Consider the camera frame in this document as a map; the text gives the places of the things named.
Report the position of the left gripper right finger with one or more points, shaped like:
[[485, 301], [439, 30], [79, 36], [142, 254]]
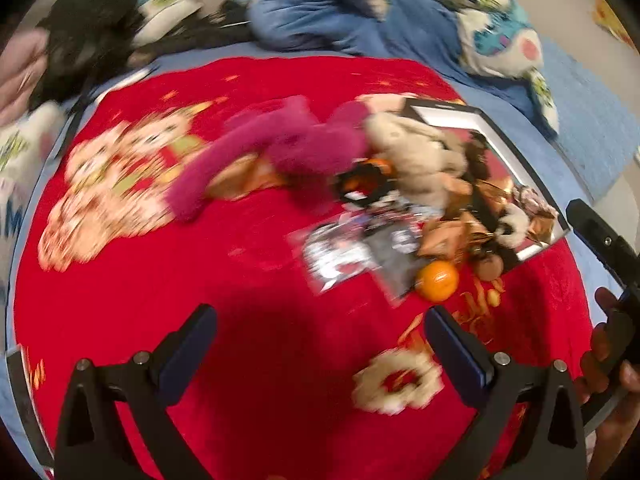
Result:
[[551, 443]]

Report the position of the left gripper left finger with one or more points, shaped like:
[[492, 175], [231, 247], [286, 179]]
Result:
[[91, 441]]

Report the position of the dark brown fuzzy hair clip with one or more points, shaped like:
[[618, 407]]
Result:
[[475, 152]]

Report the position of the anime badge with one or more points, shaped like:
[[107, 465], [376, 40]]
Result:
[[332, 252]]

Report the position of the cream fuzzy headband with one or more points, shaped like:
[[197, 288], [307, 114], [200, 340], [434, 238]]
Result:
[[512, 227]]

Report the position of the pink crochet scrunchie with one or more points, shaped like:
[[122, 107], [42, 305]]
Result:
[[532, 203]]

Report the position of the blue bed sheet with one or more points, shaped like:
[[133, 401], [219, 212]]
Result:
[[597, 136]]

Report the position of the brown egg-shaped sponge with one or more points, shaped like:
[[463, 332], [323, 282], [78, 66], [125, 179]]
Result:
[[489, 268]]

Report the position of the black shallow cardboard box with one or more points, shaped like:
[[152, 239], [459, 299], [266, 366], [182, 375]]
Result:
[[504, 161]]

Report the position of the orange mandarin fruit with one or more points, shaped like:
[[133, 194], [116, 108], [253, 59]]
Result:
[[437, 281]]

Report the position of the cream crochet scrunchie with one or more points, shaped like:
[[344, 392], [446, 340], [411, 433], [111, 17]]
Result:
[[397, 379]]

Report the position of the beige plush rabbit toy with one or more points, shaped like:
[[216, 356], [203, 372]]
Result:
[[428, 167]]

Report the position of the silver foil badge bag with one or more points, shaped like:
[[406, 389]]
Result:
[[394, 251]]

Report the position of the red plush blanket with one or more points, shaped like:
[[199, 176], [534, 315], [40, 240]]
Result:
[[273, 398]]

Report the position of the black white-lace scrunchie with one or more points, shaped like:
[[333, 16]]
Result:
[[368, 182]]

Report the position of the magenta plush bear headband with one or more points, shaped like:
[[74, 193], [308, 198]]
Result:
[[294, 141]]

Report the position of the monster print duvet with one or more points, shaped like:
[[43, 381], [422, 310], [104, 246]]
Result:
[[485, 43]]

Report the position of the pink quilted jacket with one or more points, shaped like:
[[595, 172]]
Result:
[[23, 62]]

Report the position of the black puffer jacket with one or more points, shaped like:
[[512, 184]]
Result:
[[87, 40]]

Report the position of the blue fleece blanket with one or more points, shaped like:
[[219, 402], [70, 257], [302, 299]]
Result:
[[289, 25]]

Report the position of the monster print pillow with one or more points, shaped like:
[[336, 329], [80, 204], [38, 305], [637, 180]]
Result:
[[162, 16]]

